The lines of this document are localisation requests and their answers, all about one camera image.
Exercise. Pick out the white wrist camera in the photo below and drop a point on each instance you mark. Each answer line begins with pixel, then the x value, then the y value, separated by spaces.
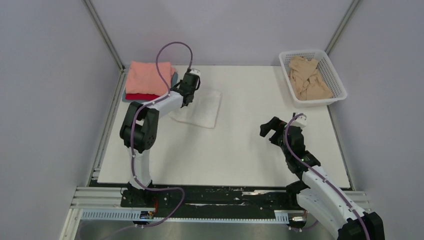
pixel 300 122
pixel 194 71

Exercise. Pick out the corner frame post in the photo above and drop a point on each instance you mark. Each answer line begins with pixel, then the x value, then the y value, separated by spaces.
pixel 354 4
pixel 91 9

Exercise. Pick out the right corner frame post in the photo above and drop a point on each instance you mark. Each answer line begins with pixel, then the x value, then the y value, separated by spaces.
pixel 354 4

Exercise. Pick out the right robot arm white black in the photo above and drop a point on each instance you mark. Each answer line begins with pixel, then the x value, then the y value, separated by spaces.
pixel 315 192

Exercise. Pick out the folded red t shirt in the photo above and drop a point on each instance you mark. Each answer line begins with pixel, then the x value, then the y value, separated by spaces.
pixel 140 97

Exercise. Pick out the beige t shirt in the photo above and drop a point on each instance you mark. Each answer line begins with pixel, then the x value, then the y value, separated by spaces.
pixel 307 81

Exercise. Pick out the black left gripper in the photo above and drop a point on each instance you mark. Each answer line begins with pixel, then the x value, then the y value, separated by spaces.
pixel 194 91

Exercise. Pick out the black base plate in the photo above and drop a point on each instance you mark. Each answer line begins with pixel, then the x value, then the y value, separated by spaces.
pixel 216 202

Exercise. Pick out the aluminium frame rail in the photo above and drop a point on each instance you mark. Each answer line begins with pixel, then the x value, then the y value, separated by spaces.
pixel 103 203

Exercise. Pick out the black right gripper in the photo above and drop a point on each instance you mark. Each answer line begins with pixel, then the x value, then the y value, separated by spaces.
pixel 274 122

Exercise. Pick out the left corner frame post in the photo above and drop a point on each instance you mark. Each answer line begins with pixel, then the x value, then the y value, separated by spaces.
pixel 91 9

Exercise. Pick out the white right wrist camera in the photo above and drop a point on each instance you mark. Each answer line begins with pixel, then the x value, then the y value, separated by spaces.
pixel 300 122

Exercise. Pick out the white t shirt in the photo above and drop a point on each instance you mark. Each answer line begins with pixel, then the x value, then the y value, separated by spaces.
pixel 202 112

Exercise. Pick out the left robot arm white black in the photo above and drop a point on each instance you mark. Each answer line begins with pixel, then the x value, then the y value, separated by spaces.
pixel 139 133

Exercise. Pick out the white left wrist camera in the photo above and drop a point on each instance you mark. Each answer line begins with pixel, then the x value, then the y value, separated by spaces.
pixel 194 71

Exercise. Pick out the white plastic basket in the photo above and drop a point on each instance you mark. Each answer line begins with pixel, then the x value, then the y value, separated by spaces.
pixel 327 71

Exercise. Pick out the folded pink t shirt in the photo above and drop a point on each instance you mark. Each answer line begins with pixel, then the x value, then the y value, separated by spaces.
pixel 149 78

